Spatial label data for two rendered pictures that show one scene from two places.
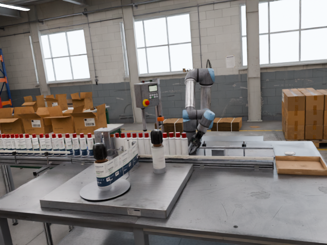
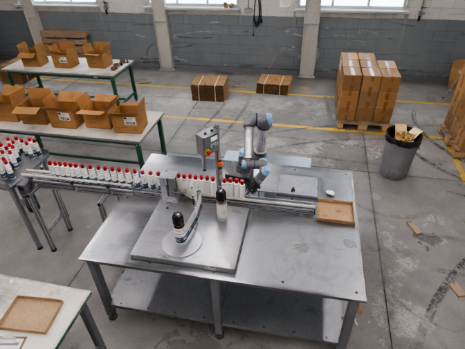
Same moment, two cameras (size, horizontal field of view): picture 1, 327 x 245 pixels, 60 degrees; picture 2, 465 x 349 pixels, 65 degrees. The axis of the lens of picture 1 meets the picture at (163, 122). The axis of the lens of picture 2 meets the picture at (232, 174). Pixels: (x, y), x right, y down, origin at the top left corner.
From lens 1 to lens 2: 1.39 m
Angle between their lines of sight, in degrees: 25
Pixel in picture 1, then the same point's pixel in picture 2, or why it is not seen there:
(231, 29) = not seen: outside the picture
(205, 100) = (261, 141)
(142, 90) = (205, 142)
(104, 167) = (182, 231)
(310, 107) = (366, 88)
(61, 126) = (95, 120)
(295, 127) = (347, 107)
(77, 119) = (115, 118)
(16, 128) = (39, 118)
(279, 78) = (341, 28)
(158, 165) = (222, 216)
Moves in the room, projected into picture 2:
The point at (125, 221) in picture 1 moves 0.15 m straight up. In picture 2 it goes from (205, 275) to (203, 262)
